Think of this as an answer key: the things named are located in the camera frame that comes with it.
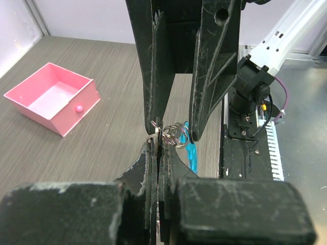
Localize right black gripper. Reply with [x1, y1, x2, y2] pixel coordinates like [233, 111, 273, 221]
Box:
[126, 0, 245, 141]

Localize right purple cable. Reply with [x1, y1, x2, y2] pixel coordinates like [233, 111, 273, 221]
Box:
[270, 76, 291, 126]

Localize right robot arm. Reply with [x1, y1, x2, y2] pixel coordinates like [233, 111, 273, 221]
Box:
[126, 1, 326, 141]

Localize pink open drawer box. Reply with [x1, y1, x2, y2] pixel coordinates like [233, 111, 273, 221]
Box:
[4, 62, 101, 137]

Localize white slotted cable duct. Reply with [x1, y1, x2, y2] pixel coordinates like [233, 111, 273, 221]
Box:
[258, 121, 285, 181]

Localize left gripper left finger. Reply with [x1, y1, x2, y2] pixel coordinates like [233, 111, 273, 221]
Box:
[116, 142, 157, 244]

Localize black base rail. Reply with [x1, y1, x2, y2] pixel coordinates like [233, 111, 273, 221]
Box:
[218, 90, 273, 181]

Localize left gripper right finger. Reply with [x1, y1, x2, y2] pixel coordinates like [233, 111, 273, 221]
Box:
[158, 142, 197, 244]

